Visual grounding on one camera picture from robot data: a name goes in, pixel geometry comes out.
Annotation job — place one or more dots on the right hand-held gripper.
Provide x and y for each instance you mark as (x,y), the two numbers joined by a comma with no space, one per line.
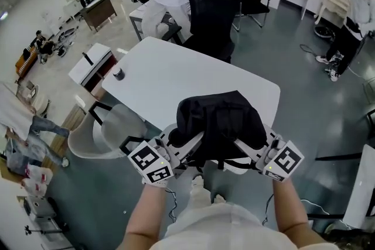
(284,161)

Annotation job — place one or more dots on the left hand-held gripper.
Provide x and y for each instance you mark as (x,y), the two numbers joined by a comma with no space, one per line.
(152,162)

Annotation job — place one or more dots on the black backpack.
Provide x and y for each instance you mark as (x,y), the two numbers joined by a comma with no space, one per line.
(216,117)

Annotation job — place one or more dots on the person's left forearm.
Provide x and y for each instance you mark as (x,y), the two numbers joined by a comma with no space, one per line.
(143,213)

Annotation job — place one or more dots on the person's right forearm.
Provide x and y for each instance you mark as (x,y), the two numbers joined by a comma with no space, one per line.
(290,208)

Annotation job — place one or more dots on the person's left shoe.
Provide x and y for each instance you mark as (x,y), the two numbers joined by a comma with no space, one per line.
(198,180)

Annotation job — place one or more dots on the person's shoe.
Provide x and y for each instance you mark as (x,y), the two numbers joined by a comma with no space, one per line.
(219,199)
(198,180)

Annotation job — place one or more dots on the white wristband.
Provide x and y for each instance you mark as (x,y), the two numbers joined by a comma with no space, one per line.
(155,183)

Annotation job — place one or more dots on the beige shell chair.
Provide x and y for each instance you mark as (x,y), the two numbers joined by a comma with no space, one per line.
(123,126)

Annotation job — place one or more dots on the person's beige trousers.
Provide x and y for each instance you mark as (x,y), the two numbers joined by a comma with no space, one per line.
(200,196)

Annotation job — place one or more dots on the white table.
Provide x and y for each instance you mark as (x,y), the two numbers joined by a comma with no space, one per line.
(181,73)

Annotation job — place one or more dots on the person's right shoe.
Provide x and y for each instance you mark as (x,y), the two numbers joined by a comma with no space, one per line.
(219,199)

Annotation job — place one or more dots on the small dark cup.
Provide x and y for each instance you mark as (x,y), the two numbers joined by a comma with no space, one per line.
(119,73)

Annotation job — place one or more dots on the person's white shirt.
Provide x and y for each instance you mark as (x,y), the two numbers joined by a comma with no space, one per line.
(228,228)

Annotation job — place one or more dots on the white desk black legs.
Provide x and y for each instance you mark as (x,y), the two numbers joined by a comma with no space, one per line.
(361,184)

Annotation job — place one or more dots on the white low cabinet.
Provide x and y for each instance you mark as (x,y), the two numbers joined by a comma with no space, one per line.
(93,64)

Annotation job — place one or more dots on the black tool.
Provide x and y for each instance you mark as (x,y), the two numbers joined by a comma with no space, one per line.
(88,58)

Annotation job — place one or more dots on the round black floor device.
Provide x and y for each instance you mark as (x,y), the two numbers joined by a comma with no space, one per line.
(323,32)

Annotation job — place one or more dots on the black high-back office chair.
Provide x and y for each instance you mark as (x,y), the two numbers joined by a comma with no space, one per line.
(209,8)

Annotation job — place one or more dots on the white red plastic bag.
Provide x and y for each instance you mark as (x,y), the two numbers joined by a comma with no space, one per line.
(33,188)
(39,174)

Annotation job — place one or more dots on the white small chair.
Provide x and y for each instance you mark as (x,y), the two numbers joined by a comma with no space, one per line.
(39,99)

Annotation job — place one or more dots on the grey equipment box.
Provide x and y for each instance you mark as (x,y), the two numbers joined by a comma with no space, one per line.
(39,207)

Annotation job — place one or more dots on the brown wooden desk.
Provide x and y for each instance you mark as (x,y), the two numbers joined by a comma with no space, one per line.
(98,10)

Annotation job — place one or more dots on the cream dresser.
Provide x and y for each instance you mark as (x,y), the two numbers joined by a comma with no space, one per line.
(332,6)

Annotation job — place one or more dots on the black tripod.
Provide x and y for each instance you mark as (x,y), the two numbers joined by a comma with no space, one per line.
(44,230)

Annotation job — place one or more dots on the wooden bench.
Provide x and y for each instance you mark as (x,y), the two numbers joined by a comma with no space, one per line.
(25,63)

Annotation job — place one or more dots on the long ceiling light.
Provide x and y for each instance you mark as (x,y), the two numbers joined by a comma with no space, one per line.
(4,15)

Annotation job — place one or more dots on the chrome wheeled frame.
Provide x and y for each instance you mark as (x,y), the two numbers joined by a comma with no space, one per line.
(67,41)

